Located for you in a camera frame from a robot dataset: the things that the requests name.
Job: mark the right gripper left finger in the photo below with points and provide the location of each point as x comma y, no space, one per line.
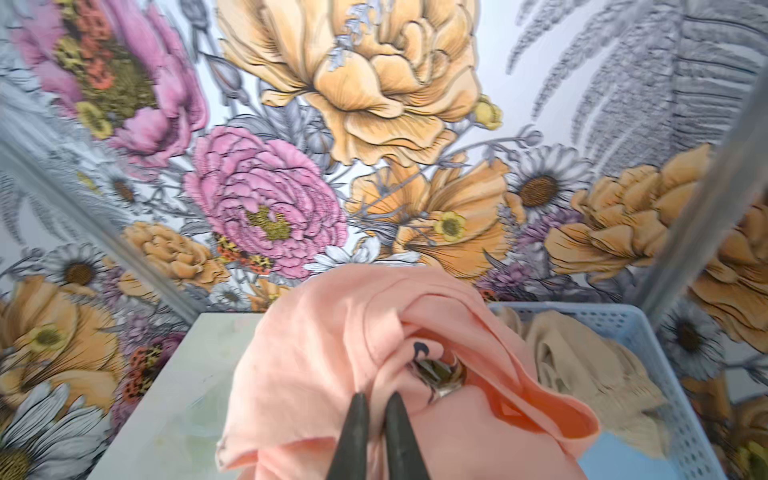
350,457

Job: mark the aluminium frame post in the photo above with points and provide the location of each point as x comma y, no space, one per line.
737,176
55,226

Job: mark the pink printed t-shirt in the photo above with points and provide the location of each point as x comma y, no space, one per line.
468,382

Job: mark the light blue plastic basket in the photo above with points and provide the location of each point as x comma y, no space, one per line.
688,453

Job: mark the beige drawstring garment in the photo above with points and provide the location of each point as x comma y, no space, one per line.
572,359

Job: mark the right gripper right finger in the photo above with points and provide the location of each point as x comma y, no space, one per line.
404,458

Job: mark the left aluminium frame post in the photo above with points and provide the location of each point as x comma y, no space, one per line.
55,226

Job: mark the right aluminium frame post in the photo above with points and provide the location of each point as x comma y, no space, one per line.
737,176

